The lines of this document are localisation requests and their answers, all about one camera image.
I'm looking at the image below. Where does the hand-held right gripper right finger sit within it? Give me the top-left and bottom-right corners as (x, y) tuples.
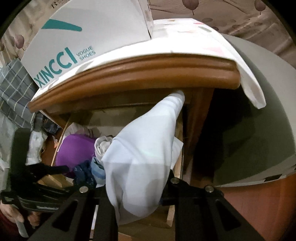
(159, 170), (265, 241)

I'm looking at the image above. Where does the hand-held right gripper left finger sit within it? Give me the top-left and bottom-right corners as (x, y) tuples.
(26, 185), (118, 241)

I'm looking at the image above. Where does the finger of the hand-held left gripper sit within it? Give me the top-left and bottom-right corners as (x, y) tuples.
(24, 162), (75, 180)

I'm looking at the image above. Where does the purple underwear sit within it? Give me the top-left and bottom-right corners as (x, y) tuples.
(55, 134), (97, 178)

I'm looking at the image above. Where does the dark blue patterned underwear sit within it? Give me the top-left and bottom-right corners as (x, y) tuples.
(73, 161), (96, 188)

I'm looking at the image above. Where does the light blue underwear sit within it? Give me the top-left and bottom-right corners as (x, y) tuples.
(91, 157), (107, 186)

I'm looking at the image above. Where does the grey white underwear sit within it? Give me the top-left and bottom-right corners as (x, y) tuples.
(94, 136), (114, 161)

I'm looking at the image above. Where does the wooden drawer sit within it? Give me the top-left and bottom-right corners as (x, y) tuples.
(50, 108), (185, 232)

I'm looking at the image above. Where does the white shoe box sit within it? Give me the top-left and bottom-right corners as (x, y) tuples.
(20, 0), (154, 90)

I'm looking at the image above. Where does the person's left hand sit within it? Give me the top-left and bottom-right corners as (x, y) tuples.
(0, 200), (41, 232)

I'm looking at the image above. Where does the white sheer leaf-print cloth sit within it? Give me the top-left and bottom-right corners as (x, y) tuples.
(0, 109), (49, 186)

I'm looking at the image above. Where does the grey plaid cloth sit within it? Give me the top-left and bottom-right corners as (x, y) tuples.
(0, 59), (37, 128)

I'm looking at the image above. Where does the large grey panel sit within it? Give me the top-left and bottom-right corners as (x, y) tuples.
(213, 32), (296, 186)

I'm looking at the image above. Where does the wooden nightstand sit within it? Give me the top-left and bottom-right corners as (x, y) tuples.
(28, 54), (242, 183)

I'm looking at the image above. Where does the white patterned cloth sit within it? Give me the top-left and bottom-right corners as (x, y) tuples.
(31, 19), (266, 109)

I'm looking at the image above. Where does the beige leaf pattern curtain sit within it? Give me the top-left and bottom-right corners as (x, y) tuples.
(0, 0), (296, 70)

